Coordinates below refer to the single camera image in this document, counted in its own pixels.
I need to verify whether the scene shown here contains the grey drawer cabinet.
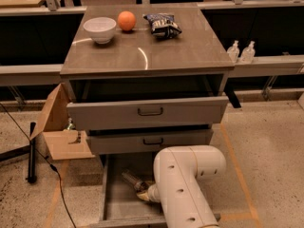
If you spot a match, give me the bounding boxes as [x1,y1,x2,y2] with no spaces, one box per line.
[60,4,236,163]

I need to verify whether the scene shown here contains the top grey drawer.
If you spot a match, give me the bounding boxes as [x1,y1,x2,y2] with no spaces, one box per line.
[66,96,228,130]

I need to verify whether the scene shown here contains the right clear pump bottle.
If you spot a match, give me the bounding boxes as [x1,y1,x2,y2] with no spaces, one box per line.
[240,41,256,64]

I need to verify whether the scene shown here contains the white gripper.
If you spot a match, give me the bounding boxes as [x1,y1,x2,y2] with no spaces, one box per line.
[137,180,161,203]

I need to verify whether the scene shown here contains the clear plastic water bottle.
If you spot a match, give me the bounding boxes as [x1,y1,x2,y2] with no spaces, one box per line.
[122,171,148,192]

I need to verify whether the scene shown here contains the dark blue chip bag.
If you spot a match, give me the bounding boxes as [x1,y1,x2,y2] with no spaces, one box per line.
[143,13,182,39]

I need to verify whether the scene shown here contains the brown cardboard box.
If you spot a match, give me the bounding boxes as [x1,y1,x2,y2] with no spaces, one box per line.
[29,84,94,160]

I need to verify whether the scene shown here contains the green bottle in box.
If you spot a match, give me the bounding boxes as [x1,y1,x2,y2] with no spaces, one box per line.
[66,118,76,130]

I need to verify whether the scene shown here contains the orange fruit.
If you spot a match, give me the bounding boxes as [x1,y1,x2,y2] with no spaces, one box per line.
[118,10,136,31]

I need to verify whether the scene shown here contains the black stand leg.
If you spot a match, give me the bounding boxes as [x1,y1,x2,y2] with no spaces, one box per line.
[0,122,38,184]

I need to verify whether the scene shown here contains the clear pump bottle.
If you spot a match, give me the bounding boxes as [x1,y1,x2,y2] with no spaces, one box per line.
[240,41,256,64]
[227,40,239,63]

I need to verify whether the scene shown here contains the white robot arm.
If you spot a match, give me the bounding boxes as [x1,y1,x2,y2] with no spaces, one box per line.
[138,145,226,228]

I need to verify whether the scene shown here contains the white ceramic bowl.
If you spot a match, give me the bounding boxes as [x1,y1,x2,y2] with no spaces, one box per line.
[84,17,117,44]

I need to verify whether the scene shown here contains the black floor cable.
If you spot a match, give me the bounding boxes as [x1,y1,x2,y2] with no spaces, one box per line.
[0,102,78,228]

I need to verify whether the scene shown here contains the middle grey drawer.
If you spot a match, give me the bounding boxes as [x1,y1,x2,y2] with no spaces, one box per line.
[87,129,213,155]

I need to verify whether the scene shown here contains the bottom grey open drawer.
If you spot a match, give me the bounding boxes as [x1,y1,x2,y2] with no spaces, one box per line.
[89,149,221,228]

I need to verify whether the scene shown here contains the left clear pump bottle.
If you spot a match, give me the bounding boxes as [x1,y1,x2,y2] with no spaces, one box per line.
[227,40,239,63]

